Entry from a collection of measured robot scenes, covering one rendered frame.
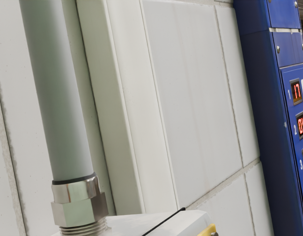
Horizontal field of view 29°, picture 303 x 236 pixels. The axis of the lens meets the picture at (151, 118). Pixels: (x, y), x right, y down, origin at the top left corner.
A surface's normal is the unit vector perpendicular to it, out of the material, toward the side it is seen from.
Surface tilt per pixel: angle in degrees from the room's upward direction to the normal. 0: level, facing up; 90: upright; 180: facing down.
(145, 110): 90
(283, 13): 90
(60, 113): 90
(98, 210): 90
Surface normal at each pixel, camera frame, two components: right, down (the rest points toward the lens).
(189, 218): 0.17, -0.96
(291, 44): 0.89, -0.14
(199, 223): 0.75, -0.51
